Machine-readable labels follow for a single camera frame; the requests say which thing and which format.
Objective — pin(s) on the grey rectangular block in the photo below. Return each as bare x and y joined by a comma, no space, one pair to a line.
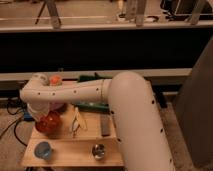
105,125

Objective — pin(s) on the small metal cup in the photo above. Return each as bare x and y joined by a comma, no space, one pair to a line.
98,151

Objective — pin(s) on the green plastic tray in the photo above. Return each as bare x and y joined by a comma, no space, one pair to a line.
97,107

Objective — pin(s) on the purple bowl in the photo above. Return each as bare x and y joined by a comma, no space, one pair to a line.
56,106

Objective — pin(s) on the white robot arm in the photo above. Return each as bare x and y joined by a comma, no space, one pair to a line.
140,143

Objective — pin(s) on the blue box on floor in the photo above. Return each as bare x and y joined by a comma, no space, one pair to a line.
27,117

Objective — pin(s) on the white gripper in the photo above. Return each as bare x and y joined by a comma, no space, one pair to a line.
38,110

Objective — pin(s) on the red bowl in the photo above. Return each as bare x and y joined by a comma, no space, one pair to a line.
48,124

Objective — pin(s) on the blue cup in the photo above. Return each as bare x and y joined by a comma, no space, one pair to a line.
43,150

